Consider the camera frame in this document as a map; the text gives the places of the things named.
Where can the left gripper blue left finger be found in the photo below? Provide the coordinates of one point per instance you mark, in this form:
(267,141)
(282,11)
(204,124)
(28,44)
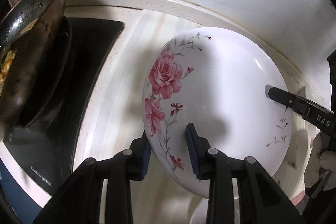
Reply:
(145,155)

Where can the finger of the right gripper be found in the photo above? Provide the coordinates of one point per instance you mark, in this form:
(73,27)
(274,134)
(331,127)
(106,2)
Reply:
(298,104)

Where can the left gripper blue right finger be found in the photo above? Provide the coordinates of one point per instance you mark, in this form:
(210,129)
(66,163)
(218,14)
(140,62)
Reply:
(194,148)

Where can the white plate pink roses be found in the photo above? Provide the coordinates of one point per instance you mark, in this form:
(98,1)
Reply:
(215,79)

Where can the gloved right hand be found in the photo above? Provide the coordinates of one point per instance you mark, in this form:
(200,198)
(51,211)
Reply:
(318,160)

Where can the striped cat table mat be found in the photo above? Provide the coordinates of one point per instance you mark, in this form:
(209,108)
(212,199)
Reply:
(113,117)

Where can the white plate grey swirl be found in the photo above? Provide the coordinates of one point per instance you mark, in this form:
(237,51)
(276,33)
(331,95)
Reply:
(200,213)

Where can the black induction cooktop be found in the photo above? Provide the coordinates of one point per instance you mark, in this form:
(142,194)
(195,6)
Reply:
(43,141)

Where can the black frying pan with food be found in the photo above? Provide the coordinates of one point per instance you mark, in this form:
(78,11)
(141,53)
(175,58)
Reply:
(27,32)

